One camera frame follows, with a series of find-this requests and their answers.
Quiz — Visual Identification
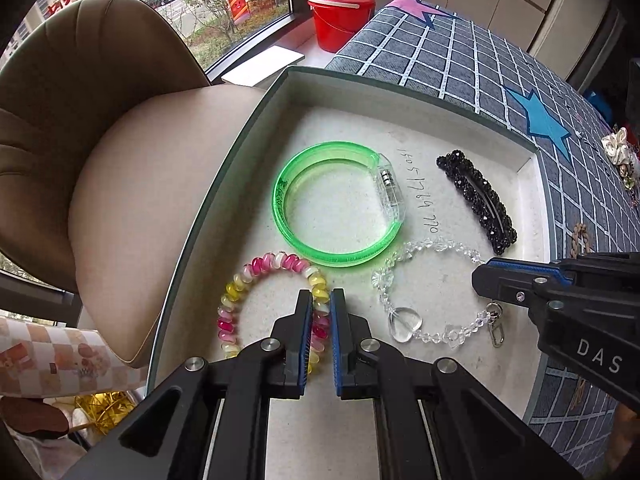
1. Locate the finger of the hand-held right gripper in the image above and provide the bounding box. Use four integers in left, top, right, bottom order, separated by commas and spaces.
471, 256, 568, 307

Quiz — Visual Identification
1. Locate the blue plastic stool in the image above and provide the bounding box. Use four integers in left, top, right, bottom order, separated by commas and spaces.
585, 90, 613, 121

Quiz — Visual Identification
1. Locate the brown leather chair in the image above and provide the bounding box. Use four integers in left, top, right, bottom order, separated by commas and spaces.
0, 0, 271, 368

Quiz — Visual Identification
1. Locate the green translucent bangle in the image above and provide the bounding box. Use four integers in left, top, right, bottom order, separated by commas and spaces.
270, 141, 408, 267

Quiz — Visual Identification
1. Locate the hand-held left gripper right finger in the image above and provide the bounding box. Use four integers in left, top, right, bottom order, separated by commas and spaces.
331, 288, 583, 480

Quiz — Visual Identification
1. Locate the clear crystal bead bracelet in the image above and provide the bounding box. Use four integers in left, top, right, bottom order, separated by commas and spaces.
371, 240, 506, 350

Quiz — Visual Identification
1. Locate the brown braided hair tie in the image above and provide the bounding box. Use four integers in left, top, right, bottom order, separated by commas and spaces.
570, 223, 593, 255

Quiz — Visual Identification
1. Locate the blue checked star tablecloth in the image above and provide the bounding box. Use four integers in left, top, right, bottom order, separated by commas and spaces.
324, 0, 640, 478

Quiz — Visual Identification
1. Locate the person's right forearm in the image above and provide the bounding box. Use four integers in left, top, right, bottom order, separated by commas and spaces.
607, 401, 640, 466

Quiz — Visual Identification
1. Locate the white shallow tray box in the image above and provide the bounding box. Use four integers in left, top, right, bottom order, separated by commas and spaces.
144, 65, 563, 480

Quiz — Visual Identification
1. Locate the white tall cabinet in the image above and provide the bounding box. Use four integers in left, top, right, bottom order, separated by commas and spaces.
530, 0, 611, 71

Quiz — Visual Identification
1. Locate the white plastic bag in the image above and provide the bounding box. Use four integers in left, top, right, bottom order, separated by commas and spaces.
10, 430, 86, 480

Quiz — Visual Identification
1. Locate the brown round object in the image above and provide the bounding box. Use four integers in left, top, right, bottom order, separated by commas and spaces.
0, 396, 68, 436

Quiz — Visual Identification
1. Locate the checked bear print roll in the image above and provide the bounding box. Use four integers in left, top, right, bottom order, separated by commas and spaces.
0, 316, 143, 397

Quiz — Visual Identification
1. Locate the small white stool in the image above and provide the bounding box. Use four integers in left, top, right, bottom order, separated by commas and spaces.
221, 45, 306, 88

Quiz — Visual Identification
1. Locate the black beaded hair clip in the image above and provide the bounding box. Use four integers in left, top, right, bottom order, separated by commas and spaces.
436, 149, 517, 256

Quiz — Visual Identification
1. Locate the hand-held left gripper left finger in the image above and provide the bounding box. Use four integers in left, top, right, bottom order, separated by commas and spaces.
62, 289, 315, 480

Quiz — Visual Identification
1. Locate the pink yellow spiral hair tie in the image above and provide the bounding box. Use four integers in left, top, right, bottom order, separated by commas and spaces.
216, 252, 331, 376

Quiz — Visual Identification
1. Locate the cream fabric scrunchie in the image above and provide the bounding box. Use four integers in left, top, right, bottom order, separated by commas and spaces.
600, 127, 640, 166

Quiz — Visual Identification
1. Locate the red plastic bucket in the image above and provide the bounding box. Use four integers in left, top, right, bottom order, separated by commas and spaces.
306, 0, 377, 53

